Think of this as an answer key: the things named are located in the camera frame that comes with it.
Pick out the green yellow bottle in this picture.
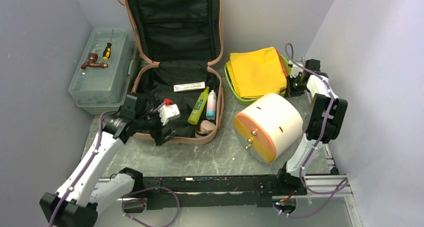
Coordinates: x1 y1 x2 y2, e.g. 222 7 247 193
187 86 210 125

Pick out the cream appliance with orange rim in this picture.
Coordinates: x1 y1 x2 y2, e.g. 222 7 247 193
233 93 303 163

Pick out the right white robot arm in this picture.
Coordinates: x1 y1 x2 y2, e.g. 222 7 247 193
275 59 348 195

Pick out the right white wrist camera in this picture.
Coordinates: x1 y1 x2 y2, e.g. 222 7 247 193
288 60 303 77

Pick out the green plastic tray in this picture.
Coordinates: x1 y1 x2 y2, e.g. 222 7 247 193
224 55 290 106

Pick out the red printed package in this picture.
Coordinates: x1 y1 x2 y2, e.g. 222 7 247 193
275 49 289 78

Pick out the aluminium frame profile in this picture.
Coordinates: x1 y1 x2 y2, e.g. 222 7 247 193
96 174 364 227

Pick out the yellow cloth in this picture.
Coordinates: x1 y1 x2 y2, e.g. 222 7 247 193
226 47 287 99

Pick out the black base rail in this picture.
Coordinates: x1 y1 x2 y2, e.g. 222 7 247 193
125 174 307 210

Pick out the translucent plastic toolbox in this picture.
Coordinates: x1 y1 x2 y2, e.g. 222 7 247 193
68 28 137 115

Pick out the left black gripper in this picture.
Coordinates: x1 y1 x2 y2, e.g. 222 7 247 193
135 99 175 145

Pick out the pink hard-shell suitcase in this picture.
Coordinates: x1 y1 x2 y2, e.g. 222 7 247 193
118 0 224 145

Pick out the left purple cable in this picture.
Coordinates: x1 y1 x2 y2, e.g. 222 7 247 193
47 101 181 227

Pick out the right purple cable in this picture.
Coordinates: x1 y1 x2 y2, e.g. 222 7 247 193
273 43 350 219

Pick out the pink hexagonal lid jar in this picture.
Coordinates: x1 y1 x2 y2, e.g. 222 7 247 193
196 119 216 137

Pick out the white cosmetic box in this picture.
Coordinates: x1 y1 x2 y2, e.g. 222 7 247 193
173 81 207 93

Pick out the pink blue spray bottle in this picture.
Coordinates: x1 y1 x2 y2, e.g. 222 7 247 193
205 90 217 121

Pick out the brown brass faucet valve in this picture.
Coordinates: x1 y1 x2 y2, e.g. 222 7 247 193
80 52 108 70

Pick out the purple cable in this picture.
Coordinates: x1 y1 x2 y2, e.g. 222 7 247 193
273 43 350 219
47 101 181 227

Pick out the yellow black screwdriver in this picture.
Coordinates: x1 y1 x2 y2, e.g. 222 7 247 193
102 29 114 61

